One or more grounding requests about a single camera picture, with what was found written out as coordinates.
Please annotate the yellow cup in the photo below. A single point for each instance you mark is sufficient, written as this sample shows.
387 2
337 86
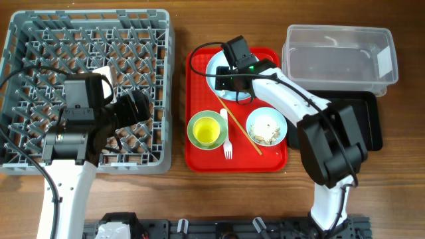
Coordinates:
206 130

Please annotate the rice and food scraps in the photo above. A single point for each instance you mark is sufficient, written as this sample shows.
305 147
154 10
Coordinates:
264 130

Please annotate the clear plastic bin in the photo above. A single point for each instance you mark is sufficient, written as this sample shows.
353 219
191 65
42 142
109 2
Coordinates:
340 58

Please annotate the green bowl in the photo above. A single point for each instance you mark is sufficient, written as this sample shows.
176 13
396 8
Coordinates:
218 118

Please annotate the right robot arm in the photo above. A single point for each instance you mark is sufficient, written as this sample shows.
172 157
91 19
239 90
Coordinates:
331 145

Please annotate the light blue bowl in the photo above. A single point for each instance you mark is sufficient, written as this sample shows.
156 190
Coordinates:
275 115

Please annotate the white plastic fork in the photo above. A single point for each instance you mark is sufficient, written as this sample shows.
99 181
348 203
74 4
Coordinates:
227 146

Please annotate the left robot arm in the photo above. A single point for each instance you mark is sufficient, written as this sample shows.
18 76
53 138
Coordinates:
72 148

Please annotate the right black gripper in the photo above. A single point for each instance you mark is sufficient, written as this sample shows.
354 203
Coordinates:
222 83

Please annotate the red plastic tray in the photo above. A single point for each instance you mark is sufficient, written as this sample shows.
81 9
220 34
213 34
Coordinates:
246 159

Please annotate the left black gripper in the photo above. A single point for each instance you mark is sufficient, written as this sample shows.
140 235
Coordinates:
130 115

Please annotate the wooden chopstick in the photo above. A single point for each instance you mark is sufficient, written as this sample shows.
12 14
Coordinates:
242 129

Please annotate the grey dishwasher rack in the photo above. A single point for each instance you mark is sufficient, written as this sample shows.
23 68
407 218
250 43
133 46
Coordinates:
42 47

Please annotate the black tray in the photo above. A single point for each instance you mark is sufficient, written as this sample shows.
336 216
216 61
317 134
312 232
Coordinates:
366 111

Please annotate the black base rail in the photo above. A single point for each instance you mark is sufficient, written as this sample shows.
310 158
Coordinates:
296 227

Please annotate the light blue plate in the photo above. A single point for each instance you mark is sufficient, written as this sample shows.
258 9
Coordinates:
218 65

